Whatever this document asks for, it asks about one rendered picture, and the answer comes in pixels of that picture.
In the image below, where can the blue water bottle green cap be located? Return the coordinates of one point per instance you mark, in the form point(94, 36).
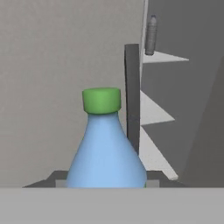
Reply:
point(106, 157)

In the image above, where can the grey water bottle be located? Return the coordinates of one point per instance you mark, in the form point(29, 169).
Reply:
point(151, 36)

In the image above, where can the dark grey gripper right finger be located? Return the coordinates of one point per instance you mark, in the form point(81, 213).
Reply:
point(162, 179)

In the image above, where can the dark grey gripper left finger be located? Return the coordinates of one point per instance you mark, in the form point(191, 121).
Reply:
point(54, 178)

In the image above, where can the light grey freezer door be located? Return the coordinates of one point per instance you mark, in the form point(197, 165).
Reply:
point(52, 73)

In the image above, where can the white freezer shelf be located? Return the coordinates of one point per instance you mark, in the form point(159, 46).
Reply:
point(163, 57)
point(154, 157)
point(153, 113)

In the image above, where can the grey freezer compartment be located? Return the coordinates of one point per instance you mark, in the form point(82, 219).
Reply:
point(195, 96)

